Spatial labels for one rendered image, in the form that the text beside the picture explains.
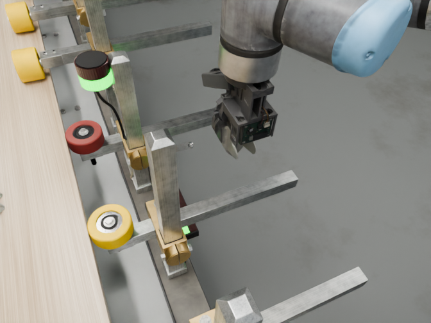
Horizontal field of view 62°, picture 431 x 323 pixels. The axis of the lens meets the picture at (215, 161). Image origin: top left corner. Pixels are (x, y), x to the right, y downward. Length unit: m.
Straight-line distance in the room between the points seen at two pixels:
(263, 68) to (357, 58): 0.14
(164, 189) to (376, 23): 0.36
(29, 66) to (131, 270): 0.56
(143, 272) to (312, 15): 0.73
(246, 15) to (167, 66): 2.14
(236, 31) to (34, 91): 0.65
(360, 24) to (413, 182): 1.80
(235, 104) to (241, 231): 1.18
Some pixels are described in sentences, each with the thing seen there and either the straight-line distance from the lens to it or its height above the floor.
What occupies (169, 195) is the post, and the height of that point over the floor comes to 1.01.
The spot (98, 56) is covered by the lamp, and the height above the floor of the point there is 1.11.
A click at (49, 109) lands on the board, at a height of 0.90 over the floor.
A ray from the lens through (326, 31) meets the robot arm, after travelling 0.42.
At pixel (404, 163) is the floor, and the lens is 2.24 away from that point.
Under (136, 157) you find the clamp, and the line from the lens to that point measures 0.83.
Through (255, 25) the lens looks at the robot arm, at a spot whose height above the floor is 1.26.
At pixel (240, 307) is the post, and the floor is 1.14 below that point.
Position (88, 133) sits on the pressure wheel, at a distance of 0.85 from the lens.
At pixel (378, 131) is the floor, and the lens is 2.36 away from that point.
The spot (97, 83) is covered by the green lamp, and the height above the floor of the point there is 1.07.
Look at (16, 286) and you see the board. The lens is 0.69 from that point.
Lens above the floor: 1.48
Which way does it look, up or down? 50 degrees down
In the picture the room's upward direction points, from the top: 3 degrees clockwise
